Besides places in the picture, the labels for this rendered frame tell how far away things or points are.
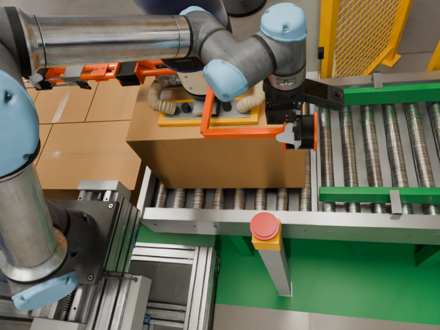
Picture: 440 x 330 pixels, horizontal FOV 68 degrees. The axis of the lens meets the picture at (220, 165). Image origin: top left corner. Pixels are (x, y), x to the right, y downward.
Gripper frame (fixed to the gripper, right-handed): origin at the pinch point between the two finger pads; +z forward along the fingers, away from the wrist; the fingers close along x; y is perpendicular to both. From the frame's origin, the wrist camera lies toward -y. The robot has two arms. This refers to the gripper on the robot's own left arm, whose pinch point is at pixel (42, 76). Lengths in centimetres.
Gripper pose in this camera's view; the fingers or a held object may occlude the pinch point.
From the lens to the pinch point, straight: 138.1
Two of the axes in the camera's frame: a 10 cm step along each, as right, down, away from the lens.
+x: 1.2, -8.8, 4.5
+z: 2.2, 4.7, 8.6
